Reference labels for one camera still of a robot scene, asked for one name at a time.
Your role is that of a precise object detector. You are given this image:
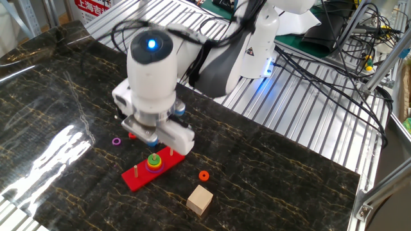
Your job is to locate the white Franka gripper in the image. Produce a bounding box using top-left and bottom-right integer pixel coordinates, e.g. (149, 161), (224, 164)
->
(111, 79), (196, 157)

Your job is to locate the green Hanoi ring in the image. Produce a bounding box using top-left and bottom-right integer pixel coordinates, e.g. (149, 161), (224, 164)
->
(147, 153), (162, 166)

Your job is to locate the red Hanoi base with pegs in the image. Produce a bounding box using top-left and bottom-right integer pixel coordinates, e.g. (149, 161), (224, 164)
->
(121, 146), (186, 193)

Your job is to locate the plain wooden cube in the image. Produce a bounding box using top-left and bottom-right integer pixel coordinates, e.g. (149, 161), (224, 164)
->
(186, 184), (214, 216)

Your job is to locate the black marble pattern mat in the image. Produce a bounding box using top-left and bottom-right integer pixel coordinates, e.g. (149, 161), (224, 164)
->
(0, 21), (361, 231)

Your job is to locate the green cutting mat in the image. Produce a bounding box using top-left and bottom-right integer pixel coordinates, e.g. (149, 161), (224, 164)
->
(200, 0), (333, 60)

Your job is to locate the red white printed sign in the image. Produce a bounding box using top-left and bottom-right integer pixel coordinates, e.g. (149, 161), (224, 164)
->
(74, 0), (114, 25)

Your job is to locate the white sheet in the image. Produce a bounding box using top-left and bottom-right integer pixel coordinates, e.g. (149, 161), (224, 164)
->
(275, 9), (322, 37)

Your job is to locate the black bag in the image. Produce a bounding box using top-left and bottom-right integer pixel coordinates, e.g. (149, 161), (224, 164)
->
(301, 8), (356, 54)

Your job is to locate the grey metal brace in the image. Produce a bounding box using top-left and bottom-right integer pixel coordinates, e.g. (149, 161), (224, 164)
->
(0, 0), (35, 40)

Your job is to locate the brown cardboard panel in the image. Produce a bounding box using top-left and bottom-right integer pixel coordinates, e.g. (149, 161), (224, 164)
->
(401, 64), (411, 123)

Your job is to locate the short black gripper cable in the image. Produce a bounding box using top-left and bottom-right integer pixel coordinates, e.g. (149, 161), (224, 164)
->
(173, 117), (193, 129)

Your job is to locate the silver gripper-mounted camera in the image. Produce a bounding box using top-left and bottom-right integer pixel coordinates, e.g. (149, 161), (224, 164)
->
(121, 114), (160, 148)

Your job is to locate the large purple Hanoi ring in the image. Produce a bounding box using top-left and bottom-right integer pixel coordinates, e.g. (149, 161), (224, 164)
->
(144, 162), (165, 175)

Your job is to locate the black camera cable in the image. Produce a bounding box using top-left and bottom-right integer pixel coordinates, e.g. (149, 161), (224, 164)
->
(96, 0), (267, 120)

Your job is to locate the grey perforated shelf post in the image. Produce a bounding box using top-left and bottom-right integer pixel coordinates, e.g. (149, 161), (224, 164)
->
(17, 0), (42, 37)

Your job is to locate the yellow handled screwdriver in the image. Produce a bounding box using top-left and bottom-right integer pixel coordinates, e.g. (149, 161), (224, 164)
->
(363, 53), (375, 73)

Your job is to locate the black cable bundle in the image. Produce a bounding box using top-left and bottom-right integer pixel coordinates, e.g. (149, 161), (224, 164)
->
(272, 44), (395, 149)

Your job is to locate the slanted aluminium profile post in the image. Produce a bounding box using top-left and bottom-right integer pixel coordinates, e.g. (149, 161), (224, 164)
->
(335, 0), (373, 52)

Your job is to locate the aluminium table corner frame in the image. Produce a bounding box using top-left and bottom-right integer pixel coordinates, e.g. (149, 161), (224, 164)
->
(348, 114), (411, 231)

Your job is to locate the aluminium post with blue clip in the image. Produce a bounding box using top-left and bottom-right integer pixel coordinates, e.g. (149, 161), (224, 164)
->
(364, 30), (411, 94)

